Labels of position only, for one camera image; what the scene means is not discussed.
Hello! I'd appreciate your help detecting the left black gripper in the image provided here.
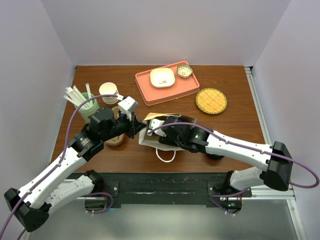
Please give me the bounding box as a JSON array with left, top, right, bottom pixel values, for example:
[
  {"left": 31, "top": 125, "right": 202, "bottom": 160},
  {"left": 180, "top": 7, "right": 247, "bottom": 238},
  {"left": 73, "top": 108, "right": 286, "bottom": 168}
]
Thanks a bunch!
[{"left": 101, "top": 110, "right": 147, "bottom": 142}]

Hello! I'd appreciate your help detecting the brown paper bag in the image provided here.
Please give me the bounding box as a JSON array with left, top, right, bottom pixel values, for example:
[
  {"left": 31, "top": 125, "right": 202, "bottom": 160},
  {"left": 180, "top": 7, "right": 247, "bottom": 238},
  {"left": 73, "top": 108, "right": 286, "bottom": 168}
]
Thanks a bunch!
[{"left": 138, "top": 112, "right": 197, "bottom": 163}]

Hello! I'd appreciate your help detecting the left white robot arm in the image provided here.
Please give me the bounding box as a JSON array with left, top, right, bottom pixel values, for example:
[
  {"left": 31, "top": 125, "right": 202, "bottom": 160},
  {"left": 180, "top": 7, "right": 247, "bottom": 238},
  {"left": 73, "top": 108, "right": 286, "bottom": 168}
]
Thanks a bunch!
[{"left": 4, "top": 107, "right": 146, "bottom": 233}]

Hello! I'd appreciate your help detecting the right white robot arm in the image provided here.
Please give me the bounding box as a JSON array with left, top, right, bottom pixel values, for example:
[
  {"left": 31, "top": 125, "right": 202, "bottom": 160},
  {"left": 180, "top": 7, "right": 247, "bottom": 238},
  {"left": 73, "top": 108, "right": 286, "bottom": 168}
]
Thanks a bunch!
[{"left": 149, "top": 116, "right": 293, "bottom": 197}]

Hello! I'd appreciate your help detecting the stack of paper cups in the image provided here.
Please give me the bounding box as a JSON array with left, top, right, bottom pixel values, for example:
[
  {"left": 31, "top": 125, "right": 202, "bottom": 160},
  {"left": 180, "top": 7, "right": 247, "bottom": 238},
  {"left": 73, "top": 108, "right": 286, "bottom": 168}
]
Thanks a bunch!
[{"left": 99, "top": 82, "right": 119, "bottom": 105}]

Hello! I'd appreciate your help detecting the green straw holder cup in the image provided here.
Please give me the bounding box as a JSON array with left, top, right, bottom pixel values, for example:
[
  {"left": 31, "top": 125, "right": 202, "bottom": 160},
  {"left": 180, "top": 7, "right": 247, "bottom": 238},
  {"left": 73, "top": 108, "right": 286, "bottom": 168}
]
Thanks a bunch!
[{"left": 78, "top": 99, "right": 100, "bottom": 123}]

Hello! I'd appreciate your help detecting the stack of black lids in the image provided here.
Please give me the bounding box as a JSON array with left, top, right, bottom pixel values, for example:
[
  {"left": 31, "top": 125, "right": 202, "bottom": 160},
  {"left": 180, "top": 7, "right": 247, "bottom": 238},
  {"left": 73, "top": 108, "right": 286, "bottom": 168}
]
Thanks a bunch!
[{"left": 208, "top": 154, "right": 224, "bottom": 161}]

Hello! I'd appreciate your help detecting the round woven yellow coaster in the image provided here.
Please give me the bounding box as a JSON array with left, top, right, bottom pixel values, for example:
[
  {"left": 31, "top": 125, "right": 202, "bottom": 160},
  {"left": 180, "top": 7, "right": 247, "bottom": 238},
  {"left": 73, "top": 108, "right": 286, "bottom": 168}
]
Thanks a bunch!
[{"left": 195, "top": 88, "right": 228, "bottom": 115}]

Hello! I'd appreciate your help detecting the pink serving tray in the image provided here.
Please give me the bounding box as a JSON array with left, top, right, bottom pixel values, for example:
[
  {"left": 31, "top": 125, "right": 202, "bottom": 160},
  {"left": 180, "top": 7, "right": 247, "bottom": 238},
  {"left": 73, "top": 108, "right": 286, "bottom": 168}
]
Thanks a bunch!
[{"left": 135, "top": 60, "right": 200, "bottom": 106}]

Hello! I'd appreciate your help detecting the cream square plate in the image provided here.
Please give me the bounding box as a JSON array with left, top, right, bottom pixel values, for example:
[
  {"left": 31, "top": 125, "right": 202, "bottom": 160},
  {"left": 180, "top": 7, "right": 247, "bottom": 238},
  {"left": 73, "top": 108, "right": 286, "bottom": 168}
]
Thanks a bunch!
[{"left": 149, "top": 67, "right": 176, "bottom": 89}]

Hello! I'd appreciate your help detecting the wrapped white straw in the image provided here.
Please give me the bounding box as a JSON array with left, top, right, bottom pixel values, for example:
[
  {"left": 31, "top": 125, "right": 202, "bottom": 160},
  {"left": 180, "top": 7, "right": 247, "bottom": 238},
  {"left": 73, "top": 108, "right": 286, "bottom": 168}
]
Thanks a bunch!
[
  {"left": 63, "top": 95, "right": 82, "bottom": 108},
  {"left": 72, "top": 85, "right": 92, "bottom": 109},
  {"left": 63, "top": 87, "right": 86, "bottom": 108}
]

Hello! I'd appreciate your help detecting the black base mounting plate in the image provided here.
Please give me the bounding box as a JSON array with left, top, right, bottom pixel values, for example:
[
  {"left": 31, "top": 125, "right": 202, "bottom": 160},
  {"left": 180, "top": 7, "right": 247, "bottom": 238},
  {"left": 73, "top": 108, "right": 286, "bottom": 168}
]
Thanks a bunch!
[{"left": 74, "top": 172, "right": 251, "bottom": 209}]

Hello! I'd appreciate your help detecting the small floral bowl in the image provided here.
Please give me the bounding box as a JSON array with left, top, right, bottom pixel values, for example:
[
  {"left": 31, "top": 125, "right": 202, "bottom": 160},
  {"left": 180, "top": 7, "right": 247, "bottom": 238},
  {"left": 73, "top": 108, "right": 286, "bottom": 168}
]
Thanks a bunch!
[{"left": 176, "top": 64, "right": 193, "bottom": 79}]

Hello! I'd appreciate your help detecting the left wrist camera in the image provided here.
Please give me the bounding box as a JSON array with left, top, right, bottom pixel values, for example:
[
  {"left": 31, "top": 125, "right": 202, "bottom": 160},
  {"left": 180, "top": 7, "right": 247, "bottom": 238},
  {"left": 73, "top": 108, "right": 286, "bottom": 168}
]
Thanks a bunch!
[{"left": 116, "top": 94, "right": 139, "bottom": 121}]

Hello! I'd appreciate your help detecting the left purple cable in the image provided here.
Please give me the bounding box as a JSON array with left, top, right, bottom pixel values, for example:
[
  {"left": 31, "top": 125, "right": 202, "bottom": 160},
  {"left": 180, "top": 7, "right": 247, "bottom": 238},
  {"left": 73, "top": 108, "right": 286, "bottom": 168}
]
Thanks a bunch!
[{"left": 0, "top": 94, "right": 125, "bottom": 240}]

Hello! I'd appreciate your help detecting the purple cable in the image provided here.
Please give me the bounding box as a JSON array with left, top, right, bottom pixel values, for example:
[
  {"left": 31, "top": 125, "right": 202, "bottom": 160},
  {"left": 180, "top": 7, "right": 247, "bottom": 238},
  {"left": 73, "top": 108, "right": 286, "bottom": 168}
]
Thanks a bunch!
[
  {"left": 148, "top": 122, "right": 320, "bottom": 215},
  {"left": 0, "top": 94, "right": 125, "bottom": 240}
]

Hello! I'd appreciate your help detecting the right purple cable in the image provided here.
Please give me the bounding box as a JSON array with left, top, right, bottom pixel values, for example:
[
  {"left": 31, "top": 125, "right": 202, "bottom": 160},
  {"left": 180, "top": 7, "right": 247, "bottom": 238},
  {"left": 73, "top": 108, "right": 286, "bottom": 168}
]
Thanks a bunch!
[{"left": 148, "top": 122, "right": 320, "bottom": 215}]

